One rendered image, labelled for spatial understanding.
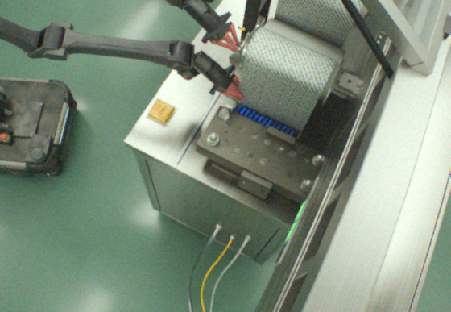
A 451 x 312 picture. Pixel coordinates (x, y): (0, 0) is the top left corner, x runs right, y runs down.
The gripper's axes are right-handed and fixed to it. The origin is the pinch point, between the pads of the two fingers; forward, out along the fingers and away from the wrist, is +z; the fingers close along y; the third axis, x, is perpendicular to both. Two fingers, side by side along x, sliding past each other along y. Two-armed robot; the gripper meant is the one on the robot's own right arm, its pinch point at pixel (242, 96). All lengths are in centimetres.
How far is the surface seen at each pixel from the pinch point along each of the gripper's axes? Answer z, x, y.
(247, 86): -2.6, 6.8, 0.2
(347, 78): 11.8, 32.5, -6.8
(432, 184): 26, 58, 21
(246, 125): 6.5, -0.7, 6.5
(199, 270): 61, -88, 42
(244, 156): 10.0, 1.3, 16.6
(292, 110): 11.4, 13.3, 0.3
